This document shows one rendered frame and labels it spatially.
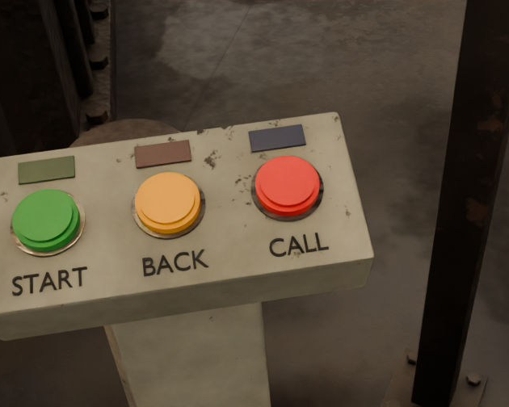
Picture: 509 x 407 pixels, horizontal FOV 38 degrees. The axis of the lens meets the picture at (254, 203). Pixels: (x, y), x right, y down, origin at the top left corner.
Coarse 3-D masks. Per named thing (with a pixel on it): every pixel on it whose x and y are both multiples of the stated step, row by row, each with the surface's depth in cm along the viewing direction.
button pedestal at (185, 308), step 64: (256, 128) 49; (320, 128) 49; (0, 192) 47; (128, 192) 47; (320, 192) 47; (0, 256) 45; (64, 256) 45; (128, 256) 45; (192, 256) 45; (256, 256) 45; (320, 256) 45; (0, 320) 44; (64, 320) 46; (128, 320) 48; (192, 320) 49; (256, 320) 50; (128, 384) 53; (192, 384) 54; (256, 384) 55
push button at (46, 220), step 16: (48, 192) 46; (64, 192) 46; (16, 208) 46; (32, 208) 46; (48, 208) 46; (64, 208) 46; (16, 224) 45; (32, 224) 45; (48, 224) 45; (64, 224) 45; (32, 240) 45; (48, 240) 45; (64, 240) 45
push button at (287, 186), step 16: (272, 160) 47; (288, 160) 47; (304, 160) 47; (256, 176) 47; (272, 176) 46; (288, 176) 46; (304, 176) 46; (256, 192) 47; (272, 192) 46; (288, 192) 46; (304, 192) 46; (272, 208) 46; (288, 208) 46; (304, 208) 46
